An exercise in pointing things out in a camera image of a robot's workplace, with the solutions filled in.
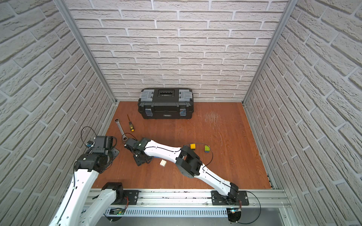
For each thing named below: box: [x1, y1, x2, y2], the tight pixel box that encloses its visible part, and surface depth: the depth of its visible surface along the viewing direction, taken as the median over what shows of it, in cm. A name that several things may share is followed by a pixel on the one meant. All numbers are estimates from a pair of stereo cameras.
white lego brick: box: [159, 159, 167, 167], surface depth 87 cm
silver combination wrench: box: [114, 118, 128, 142], surface depth 105 cm
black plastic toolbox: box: [137, 87, 195, 120], surface depth 100 cm
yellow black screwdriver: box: [126, 114, 135, 132], surface depth 102 cm
